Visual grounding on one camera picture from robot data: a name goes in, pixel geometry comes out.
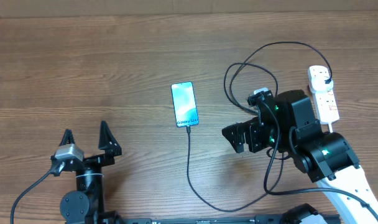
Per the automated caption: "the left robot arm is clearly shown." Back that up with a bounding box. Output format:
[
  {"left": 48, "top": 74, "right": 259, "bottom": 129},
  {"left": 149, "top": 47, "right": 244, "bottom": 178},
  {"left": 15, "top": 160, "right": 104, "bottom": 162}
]
[{"left": 50, "top": 121, "right": 124, "bottom": 224}]

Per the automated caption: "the black USB charging cable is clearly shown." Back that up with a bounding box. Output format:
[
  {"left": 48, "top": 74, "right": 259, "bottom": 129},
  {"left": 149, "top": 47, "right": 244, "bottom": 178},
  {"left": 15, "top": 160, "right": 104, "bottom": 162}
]
[{"left": 185, "top": 41, "right": 334, "bottom": 213}]

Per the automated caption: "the white power strip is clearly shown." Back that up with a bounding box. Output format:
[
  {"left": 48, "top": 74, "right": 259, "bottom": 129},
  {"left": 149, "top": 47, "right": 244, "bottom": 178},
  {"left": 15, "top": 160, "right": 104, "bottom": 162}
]
[{"left": 307, "top": 65, "right": 339, "bottom": 125}]

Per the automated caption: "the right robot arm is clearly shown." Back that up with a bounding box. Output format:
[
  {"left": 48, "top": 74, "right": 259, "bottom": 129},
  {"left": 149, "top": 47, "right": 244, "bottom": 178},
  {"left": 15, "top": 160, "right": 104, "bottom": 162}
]
[{"left": 222, "top": 90, "right": 378, "bottom": 223}]

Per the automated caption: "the white charger plug adapter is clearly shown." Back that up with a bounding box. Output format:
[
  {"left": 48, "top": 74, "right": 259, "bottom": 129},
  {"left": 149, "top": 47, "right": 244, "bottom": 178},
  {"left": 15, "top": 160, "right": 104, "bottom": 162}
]
[{"left": 309, "top": 77, "right": 334, "bottom": 93}]

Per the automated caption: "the Samsung Galaxy smartphone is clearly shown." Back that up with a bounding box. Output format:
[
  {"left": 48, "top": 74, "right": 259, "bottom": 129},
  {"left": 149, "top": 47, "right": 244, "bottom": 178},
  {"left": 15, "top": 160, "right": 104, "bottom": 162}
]
[{"left": 171, "top": 82, "right": 199, "bottom": 128}]

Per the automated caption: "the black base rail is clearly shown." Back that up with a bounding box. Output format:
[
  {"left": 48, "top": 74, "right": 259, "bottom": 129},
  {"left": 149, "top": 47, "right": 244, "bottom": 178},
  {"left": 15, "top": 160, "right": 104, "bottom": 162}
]
[{"left": 64, "top": 213, "right": 342, "bottom": 224}]

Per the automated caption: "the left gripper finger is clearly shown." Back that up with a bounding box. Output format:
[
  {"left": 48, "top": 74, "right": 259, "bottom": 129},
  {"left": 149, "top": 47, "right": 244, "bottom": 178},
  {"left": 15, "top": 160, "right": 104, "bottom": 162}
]
[
  {"left": 59, "top": 129, "right": 75, "bottom": 146},
  {"left": 98, "top": 121, "right": 122, "bottom": 156}
]

